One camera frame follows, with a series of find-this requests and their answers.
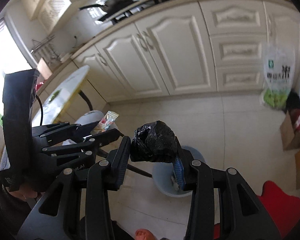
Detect strawberry jelly stick packet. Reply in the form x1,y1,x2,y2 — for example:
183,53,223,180
94,111,119,134

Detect black plastic bag ball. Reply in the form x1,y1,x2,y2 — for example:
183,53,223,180
129,120,181,163

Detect blue plastic trash bin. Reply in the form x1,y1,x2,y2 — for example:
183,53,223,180
152,146,205,198

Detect round white marble table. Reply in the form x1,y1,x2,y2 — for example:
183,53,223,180
31,64,153,179

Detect wooden cutting board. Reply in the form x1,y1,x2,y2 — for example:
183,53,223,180
37,57,52,81

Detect brown cardboard box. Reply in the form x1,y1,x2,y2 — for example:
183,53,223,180
280,108,300,151

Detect red plastic stool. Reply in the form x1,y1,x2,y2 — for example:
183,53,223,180
213,180,300,239

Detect lower cream base cabinets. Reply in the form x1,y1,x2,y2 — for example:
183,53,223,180
46,0,300,121

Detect white green rice bag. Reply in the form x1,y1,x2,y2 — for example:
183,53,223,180
260,42,295,110

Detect black wok with lid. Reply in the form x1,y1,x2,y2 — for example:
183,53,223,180
78,0,134,13

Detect black gas stove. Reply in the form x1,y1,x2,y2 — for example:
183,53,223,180
96,0,170,25

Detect wall utensil rack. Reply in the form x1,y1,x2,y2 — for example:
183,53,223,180
30,35,59,64

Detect window with white frame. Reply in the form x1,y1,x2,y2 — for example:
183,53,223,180
0,19,38,120

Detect upper cream wall cabinets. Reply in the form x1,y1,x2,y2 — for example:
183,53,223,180
21,0,89,35

